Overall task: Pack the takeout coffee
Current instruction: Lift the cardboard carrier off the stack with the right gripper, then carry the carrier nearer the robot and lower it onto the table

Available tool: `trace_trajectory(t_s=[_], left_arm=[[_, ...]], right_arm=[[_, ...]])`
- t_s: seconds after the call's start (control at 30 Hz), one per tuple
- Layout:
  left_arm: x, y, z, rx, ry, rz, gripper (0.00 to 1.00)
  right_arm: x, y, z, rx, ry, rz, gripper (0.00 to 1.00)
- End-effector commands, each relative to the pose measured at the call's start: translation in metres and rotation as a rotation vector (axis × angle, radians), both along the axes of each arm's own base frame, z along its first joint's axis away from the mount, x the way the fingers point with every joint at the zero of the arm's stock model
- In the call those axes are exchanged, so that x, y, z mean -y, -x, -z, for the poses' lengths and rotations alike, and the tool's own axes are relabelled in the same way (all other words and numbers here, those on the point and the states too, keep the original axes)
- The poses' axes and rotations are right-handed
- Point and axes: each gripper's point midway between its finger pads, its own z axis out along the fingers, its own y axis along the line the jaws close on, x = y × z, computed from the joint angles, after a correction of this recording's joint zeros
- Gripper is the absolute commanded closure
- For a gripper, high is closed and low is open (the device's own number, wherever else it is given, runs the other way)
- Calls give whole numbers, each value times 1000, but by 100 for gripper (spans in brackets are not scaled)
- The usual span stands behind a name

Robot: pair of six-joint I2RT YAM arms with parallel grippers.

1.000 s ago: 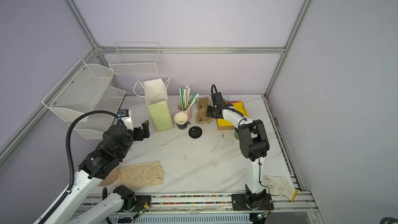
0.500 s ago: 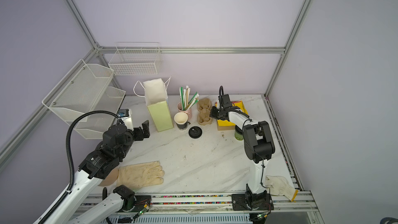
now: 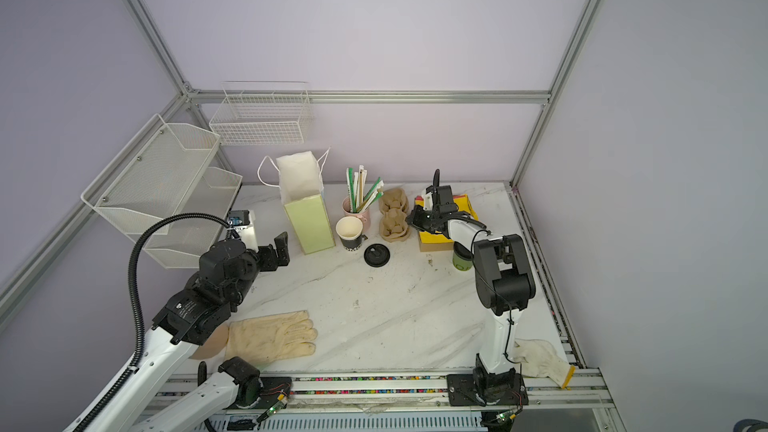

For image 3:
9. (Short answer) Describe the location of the brown pulp cup carrier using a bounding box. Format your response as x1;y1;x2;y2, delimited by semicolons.
379;187;411;242

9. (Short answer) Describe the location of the green paper coffee cup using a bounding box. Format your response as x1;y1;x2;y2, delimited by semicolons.
452;242;473;271

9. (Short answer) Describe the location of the black plastic cup lid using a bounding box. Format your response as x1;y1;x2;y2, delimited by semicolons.
363;243;391;268

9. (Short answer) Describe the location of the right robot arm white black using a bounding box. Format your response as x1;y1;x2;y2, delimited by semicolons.
407;170;536;408

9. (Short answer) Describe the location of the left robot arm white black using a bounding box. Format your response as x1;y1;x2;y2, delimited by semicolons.
68;233;290;431

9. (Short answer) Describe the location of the green paper takeout bag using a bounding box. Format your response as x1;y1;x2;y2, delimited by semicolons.
257;149;335;255

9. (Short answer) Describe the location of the black paper coffee cup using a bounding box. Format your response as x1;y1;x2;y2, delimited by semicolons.
335;216;366;251

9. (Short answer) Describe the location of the yellow napkin stack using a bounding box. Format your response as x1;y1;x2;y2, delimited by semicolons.
418;194;478;252

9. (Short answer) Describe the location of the white mesh shelf lower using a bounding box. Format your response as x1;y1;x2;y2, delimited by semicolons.
144;167;242;269

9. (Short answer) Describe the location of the white mesh shelf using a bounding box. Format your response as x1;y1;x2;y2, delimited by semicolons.
144;167;242;269
81;115;220;235

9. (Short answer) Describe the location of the pink straw holder cup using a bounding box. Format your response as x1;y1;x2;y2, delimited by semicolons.
342;196;371;233

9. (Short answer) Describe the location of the white wrapped straw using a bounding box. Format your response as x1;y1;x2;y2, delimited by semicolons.
356;165;368;213

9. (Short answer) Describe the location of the brown bowl with green bits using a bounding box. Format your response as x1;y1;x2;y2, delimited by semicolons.
190;324;229;361

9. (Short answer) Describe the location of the cream leather work glove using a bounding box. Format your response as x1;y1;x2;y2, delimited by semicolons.
225;310;318;368

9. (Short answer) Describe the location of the green wrapped straw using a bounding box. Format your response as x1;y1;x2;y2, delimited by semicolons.
346;167;355;212

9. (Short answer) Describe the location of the white mesh shelf upper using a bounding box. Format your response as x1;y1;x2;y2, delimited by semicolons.
81;115;220;235

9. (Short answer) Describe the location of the white cloth glove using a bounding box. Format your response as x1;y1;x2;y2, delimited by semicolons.
512;339;575;389

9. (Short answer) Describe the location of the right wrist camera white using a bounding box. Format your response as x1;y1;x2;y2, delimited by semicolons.
422;192;433;211

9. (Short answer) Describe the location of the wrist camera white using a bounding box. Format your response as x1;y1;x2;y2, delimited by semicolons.
227;209;258;250
422;192;433;211

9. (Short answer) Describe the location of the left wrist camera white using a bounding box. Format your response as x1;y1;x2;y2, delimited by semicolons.
227;209;258;250

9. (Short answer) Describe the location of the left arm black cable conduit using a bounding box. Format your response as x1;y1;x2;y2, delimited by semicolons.
71;212;232;432

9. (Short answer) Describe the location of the white wire basket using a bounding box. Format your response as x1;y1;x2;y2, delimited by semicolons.
209;81;314;146

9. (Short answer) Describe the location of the aluminium mounting rail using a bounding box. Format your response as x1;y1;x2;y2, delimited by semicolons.
116;367;616;418

